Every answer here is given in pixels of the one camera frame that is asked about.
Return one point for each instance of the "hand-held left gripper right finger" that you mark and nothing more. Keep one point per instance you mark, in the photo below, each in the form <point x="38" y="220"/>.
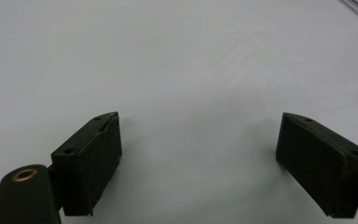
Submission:
<point x="320" y="165"/>

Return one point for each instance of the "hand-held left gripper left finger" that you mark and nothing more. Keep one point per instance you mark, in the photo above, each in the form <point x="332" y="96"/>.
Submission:
<point x="88" y="166"/>

